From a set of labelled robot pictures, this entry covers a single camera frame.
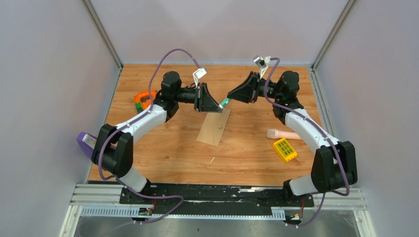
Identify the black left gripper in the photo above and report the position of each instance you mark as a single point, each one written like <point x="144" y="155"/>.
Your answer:
<point x="204" y="102"/>

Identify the orange curved toy track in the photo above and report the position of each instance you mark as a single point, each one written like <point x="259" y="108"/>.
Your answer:
<point x="144" y="98"/>

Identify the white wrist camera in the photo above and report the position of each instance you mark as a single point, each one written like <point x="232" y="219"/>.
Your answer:
<point x="262" y="63"/>
<point x="197" y="75"/>

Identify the white slotted cable duct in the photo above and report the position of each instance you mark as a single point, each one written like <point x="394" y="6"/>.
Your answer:
<point x="136" y="212"/>

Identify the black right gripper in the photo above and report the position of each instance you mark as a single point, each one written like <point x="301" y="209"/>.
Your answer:
<point x="247" y="91"/>

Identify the yellow building block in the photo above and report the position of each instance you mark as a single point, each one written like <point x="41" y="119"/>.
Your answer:
<point x="284" y="150"/>

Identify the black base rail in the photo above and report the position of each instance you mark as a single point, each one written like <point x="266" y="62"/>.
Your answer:
<point x="220" y="200"/>

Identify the purple box with card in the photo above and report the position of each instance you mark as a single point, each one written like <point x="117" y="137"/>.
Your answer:
<point x="87" y="143"/>

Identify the tan paper envelope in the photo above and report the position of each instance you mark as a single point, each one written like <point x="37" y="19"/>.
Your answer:
<point x="213" y="127"/>

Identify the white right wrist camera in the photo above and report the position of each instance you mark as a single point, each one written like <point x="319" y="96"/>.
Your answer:
<point x="262" y="63"/>

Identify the green building block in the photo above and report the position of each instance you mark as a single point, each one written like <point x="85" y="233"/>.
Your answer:
<point x="138" y="107"/>

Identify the pink toy microphone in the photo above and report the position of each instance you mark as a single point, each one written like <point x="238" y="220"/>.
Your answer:
<point x="278" y="134"/>

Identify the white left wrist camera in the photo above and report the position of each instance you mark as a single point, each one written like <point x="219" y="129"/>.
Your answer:
<point x="197" y="75"/>

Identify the white green glue stick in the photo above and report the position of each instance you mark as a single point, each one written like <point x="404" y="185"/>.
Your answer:
<point x="224" y="103"/>

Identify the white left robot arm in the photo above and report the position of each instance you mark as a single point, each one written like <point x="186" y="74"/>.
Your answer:
<point x="113" y="150"/>

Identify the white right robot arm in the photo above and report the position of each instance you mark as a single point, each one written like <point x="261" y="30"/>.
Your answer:
<point x="334" y="165"/>

